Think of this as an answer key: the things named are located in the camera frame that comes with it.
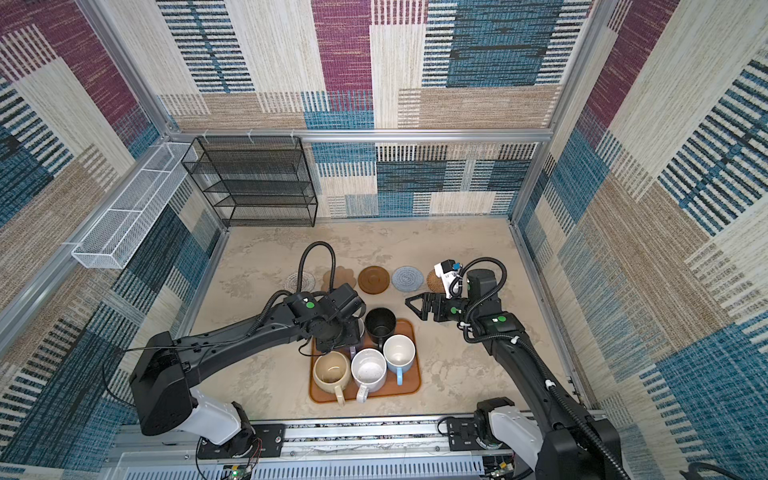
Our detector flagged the woven rattan round coaster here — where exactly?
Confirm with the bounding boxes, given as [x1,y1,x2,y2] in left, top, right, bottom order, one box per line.
[426,270,445,293]

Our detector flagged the paw shaped cork coaster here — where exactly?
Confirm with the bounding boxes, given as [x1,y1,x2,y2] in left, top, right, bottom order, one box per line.
[320,266,357,292]

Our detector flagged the blue grey braided coaster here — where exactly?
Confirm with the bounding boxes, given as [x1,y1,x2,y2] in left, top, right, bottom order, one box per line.
[391,266,425,293]

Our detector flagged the black mug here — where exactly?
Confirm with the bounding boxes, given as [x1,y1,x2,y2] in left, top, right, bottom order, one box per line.
[364,307,397,350]

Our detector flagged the round brown wooden coaster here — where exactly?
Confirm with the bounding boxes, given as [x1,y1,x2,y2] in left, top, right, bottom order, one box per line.
[357,266,390,295]

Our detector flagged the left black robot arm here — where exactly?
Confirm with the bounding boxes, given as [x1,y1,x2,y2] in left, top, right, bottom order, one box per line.
[128,283,366,458]

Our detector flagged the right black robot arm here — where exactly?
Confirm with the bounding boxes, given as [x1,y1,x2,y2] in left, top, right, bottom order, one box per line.
[412,257,629,479]

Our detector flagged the light blue mug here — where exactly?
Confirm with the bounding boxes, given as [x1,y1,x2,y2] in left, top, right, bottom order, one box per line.
[382,334,416,386]

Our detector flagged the beige cream mug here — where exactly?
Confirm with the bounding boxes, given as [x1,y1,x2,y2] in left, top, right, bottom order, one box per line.
[312,351,351,406]

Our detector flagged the orange brown serving tray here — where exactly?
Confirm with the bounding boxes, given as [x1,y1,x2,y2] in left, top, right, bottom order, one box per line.
[308,318,422,404]

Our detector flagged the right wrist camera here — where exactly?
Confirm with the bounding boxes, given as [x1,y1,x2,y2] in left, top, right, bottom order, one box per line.
[434,260,463,298]

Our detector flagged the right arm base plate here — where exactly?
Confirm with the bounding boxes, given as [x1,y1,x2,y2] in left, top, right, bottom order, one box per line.
[438,416,501,451]

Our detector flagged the black wire shelf rack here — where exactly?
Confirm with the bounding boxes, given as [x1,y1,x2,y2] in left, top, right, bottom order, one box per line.
[181,136,318,227]

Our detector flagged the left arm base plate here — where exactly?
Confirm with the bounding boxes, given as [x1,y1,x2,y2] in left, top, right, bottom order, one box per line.
[196,423,286,460]

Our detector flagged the white wire mesh basket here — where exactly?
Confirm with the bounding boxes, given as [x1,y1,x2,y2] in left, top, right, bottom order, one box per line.
[71,142,189,270]

